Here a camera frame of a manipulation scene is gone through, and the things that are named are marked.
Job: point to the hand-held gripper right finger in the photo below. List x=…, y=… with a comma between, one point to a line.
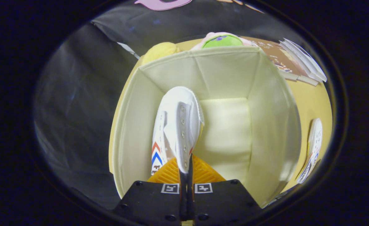
x=222, y=204

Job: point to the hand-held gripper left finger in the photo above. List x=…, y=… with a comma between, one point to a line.
x=150, y=204

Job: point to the white canvas shoe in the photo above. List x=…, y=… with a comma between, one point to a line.
x=316, y=138
x=178, y=110

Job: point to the beige fabric storage box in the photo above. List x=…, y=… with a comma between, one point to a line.
x=225, y=75

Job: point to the yellow plush toy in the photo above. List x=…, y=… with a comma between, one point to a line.
x=159, y=51

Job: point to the brown book with cake picture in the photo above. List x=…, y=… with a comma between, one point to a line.
x=278, y=58

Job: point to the pink and green plush toy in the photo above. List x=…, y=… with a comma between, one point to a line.
x=222, y=40

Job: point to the white book with portrait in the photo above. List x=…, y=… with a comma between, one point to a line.
x=313, y=67

